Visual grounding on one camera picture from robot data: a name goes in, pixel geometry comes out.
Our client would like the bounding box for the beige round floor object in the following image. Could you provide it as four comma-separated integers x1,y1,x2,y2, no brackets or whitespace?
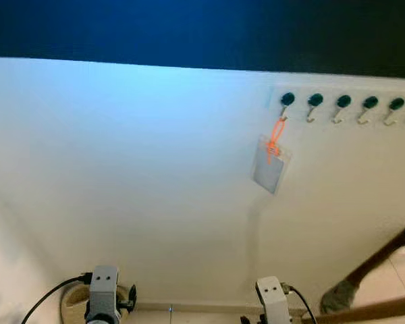
59,281,134,324

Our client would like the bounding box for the brown wooden leg grey pad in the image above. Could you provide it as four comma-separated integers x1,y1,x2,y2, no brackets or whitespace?
320,218,405,315

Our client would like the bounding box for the brown wooden bar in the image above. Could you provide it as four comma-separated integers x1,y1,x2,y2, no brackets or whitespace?
323,294,405,324

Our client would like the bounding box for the grey key tag orange loop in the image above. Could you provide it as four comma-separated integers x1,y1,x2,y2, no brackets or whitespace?
251,117,292,196

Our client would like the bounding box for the dark green knob hook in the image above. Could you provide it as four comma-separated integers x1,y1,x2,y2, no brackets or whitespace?
332,94,352,125
279,92,296,122
306,93,324,124
383,97,405,127
356,96,379,126

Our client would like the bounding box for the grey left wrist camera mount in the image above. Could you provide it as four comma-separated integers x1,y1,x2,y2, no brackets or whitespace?
86,265,121,324

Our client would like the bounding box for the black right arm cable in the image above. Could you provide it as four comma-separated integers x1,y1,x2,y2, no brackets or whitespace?
283,284,319,324

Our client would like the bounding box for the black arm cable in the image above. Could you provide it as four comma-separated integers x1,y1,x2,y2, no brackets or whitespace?
283,284,319,324
21,273,93,324

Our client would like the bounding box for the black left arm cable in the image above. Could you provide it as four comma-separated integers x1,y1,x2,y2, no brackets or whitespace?
21,273,93,324

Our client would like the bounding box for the white wall hook rack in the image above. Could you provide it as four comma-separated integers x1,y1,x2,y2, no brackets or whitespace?
268,86,405,129

